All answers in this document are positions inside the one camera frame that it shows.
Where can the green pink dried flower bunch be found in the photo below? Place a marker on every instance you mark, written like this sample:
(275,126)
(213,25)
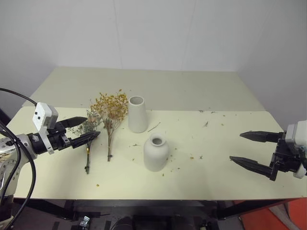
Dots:
(88,148)

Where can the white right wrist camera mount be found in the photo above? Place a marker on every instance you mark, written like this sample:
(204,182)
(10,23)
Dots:
(296,134)

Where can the loose dry twig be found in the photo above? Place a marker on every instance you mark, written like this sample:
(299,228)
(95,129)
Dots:
(154,127)

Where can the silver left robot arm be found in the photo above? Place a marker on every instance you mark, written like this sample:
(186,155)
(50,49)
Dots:
(9,153)

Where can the black table frame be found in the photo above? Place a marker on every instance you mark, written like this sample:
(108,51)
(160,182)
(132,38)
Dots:
(144,203)

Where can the yellow dried flower bunch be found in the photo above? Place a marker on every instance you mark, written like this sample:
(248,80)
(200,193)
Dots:
(111,107)

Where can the white tapered ceramic vase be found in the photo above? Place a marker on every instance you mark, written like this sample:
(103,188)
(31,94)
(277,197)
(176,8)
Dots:
(137,117)

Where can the white bottle-shaped ceramic vase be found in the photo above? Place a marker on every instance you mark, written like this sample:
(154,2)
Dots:
(155,155)

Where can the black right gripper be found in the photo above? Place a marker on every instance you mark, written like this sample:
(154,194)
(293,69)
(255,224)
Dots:
(285,159)

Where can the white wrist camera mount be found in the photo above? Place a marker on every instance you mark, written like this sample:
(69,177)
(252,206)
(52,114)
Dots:
(42,117)
(296,134)

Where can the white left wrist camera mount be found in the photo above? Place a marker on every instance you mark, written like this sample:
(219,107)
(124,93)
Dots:
(42,117)

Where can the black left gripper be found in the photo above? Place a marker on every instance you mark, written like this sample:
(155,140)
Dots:
(57,140)

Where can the orange object under table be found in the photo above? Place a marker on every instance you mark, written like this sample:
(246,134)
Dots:
(261,220)

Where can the small silver metal part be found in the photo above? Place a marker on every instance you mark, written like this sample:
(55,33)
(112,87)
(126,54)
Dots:
(85,221)

